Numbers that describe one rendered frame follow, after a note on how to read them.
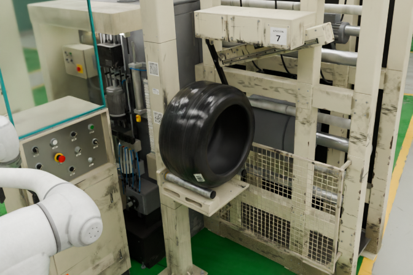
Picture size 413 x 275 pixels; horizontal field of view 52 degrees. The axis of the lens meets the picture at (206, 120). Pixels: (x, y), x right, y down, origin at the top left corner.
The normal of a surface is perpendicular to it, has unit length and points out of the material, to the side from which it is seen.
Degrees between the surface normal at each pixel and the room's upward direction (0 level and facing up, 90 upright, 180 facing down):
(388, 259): 0
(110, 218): 90
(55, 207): 16
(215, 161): 24
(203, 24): 90
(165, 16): 90
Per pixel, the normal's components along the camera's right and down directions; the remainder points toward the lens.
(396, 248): -0.04, -0.92
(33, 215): 0.30, -0.81
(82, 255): 0.77, 0.22
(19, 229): 0.31, -0.64
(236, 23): -0.64, 0.33
